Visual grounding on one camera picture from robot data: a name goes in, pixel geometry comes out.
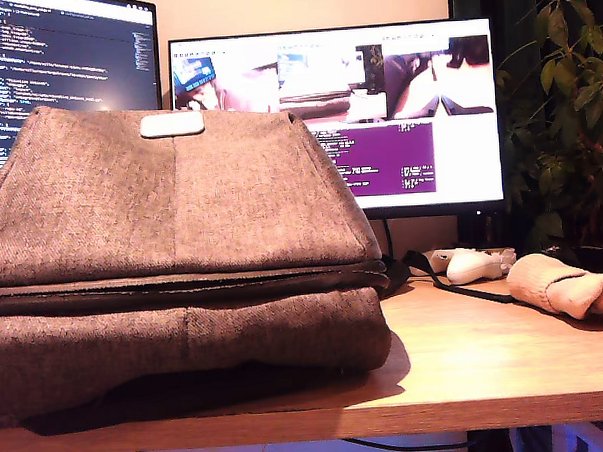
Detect black plant pot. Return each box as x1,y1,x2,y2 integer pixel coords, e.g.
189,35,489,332
542,242,603,277

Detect black monitor cable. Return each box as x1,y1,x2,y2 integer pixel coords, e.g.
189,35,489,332
380,219,395,261

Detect long black under-table cable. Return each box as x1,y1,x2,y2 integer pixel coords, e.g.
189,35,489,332
340,432,472,452

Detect monitor with white purple screen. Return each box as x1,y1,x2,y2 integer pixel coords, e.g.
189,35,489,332
166,16,510,231

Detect pair of cream socks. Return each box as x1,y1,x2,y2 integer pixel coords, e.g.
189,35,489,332
505,250,603,327

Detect white game controller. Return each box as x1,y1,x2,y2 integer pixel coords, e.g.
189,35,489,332
445,246,519,286
410,247,455,277

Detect grey fabric backpack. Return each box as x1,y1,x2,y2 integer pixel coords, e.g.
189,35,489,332
0,90,397,430

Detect green leafy house plant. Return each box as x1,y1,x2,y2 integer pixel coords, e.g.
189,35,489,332
491,0,603,258

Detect dark table leg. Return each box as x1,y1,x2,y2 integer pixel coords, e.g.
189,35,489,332
465,428,513,452

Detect black backpack strap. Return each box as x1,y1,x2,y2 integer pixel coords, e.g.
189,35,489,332
402,245,520,311

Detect monitor with dark code screen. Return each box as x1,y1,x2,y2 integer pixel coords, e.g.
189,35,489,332
0,0,166,181

